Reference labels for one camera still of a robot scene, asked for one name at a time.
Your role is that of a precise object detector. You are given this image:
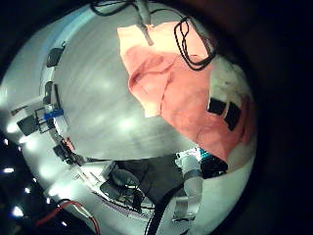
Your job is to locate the black box with teal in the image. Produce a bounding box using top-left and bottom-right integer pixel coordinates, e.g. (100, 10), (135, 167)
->
(199, 148), (229, 180)

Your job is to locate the black office chair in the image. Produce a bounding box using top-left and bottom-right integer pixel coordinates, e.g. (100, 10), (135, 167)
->
(99, 161), (155, 213)

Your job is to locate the black flat panel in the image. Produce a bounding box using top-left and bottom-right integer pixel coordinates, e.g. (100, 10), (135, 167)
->
(16, 114), (38, 136)

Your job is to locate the black looped cable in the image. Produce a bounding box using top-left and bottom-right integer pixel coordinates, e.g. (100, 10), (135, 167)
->
(173, 16), (218, 72)

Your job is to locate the small black bracket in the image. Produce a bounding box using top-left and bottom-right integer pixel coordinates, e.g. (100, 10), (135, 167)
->
(42, 80), (62, 109)

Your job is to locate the blue clamp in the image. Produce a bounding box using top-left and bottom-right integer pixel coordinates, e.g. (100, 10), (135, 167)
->
(43, 109), (65, 120)

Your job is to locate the black device on table edge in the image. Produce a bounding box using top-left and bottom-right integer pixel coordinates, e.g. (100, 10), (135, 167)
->
(45, 41), (67, 69)

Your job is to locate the black wire frame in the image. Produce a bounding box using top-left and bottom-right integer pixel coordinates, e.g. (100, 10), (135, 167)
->
(33, 106), (57, 135)

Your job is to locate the red cable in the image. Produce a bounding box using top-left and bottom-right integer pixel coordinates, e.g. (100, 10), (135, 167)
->
(33, 199), (102, 235)

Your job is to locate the pink cloth garment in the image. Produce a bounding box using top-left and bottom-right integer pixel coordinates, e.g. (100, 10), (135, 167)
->
(116, 21), (252, 163)

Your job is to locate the thin black cable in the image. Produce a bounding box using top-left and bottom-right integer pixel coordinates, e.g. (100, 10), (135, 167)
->
(89, 0), (138, 18)

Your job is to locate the black table clamp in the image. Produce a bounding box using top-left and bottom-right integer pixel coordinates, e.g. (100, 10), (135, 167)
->
(52, 140), (86, 165)

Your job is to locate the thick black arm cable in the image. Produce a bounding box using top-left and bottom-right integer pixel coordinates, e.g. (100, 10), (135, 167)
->
(143, 182), (187, 235)

